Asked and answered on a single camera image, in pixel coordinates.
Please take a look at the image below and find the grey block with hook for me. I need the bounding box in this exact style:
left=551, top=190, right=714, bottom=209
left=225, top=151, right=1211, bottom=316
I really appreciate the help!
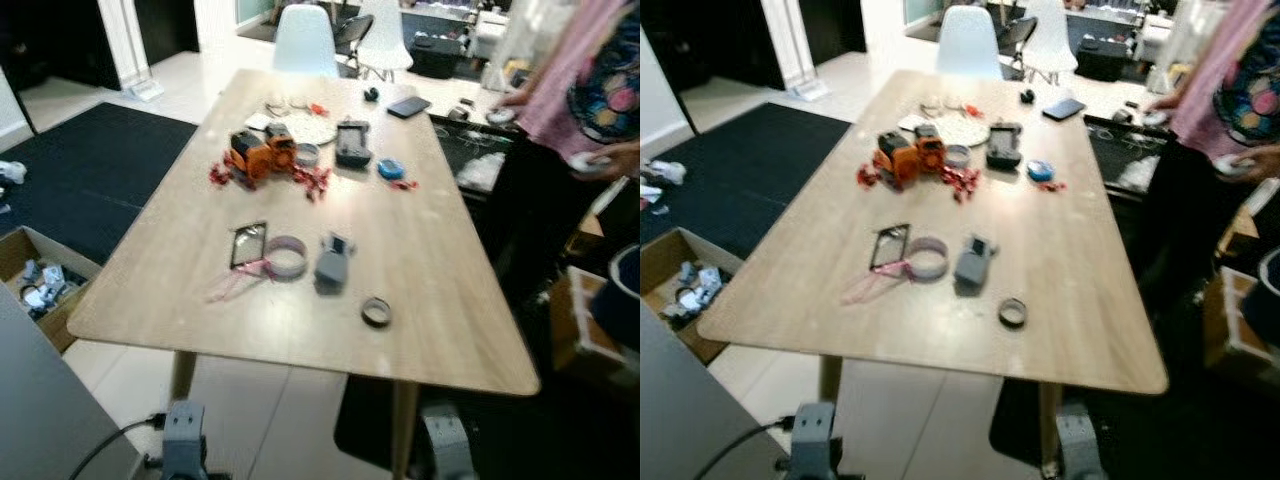
left=953, top=235, right=997, bottom=295
left=314, top=233, right=355, bottom=293

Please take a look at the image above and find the open cardboard box with clutter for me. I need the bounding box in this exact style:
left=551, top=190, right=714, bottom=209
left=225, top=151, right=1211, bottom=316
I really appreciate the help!
left=0, top=226, right=101, bottom=353
left=640, top=228, right=743, bottom=363

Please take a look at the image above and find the dark blue bin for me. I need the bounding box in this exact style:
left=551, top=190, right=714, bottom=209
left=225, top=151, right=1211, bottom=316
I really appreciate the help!
left=1240, top=245, right=1280, bottom=346
left=590, top=245, right=641, bottom=351

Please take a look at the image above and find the brown cardboard box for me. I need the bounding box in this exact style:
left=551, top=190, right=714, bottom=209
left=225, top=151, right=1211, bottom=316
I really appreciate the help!
left=548, top=265, right=621, bottom=376
left=1203, top=268, right=1271, bottom=386

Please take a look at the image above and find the black floor rug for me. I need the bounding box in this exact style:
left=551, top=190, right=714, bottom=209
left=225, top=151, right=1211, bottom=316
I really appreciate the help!
left=640, top=102, right=851, bottom=246
left=0, top=102, right=198, bottom=266

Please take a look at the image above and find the person in pink shirt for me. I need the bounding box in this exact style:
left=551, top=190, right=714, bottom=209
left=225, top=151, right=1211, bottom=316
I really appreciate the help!
left=1130, top=0, right=1280, bottom=301
left=480, top=0, right=641, bottom=301

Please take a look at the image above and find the grey flat panel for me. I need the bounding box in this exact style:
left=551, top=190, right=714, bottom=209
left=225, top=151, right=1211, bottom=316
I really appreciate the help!
left=640, top=300, right=776, bottom=480
left=0, top=285, right=141, bottom=480

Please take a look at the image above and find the black glass side cabinet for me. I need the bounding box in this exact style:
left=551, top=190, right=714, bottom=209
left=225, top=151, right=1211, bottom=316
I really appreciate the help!
left=1085, top=115, right=1171, bottom=201
left=430, top=115, right=521, bottom=196

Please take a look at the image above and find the black floor mat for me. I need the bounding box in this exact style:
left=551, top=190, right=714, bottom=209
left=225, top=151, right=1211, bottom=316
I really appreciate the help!
left=333, top=375, right=641, bottom=480
left=990, top=375, right=1280, bottom=480

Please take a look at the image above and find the wooden table leg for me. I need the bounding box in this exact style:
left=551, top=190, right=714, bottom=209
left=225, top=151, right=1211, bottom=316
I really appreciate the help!
left=168, top=350, right=198, bottom=406
left=390, top=380, right=419, bottom=480
left=1038, top=382, right=1061, bottom=471
left=818, top=355, right=843, bottom=406

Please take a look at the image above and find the orange and black device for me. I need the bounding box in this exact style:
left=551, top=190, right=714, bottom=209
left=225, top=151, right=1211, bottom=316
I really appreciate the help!
left=875, top=126, right=946, bottom=187
left=228, top=125, right=298, bottom=183

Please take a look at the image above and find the black boxy device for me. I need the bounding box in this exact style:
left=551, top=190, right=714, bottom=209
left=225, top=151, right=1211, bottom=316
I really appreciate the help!
left=335, top=120, right=373, bottom=168
left=986, top=122, right=1023, bottom=169

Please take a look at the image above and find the white plastic chair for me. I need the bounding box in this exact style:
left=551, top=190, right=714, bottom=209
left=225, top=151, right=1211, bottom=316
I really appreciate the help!
left=1020, top=0, right=1079, bottom=83
left=355, top=0, right=413, bottom=81

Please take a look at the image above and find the white round plate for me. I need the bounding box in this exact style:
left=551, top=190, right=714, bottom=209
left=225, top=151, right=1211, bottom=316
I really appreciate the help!
left=898, top=112, right=991, bottom=148
left=262, top=112, right=337, bottom=146

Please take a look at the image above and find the light blue plastic chair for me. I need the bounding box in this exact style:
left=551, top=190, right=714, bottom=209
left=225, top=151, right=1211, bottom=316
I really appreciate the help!
left=272, top=4, right=339, bottom=79
left=935, top=5, right=1004, bottom=81

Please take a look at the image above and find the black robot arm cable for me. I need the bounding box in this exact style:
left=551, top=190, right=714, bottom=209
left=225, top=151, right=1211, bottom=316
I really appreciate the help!
left=68, top=415, right=166, bottom=480
left=695, top=418, right=796, bottom=480

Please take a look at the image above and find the pink ribbon lanyard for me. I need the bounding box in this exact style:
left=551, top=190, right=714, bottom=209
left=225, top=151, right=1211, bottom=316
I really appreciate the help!
left=207, top=258, right=273, bottom=303
left=842, top=262, right=913, bottom=305

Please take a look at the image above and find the pink ring roll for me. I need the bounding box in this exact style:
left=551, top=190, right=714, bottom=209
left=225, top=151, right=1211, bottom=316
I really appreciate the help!
left=905, top=237, right=948, bottom=282
left=264, top=236, right=308, bottom=281

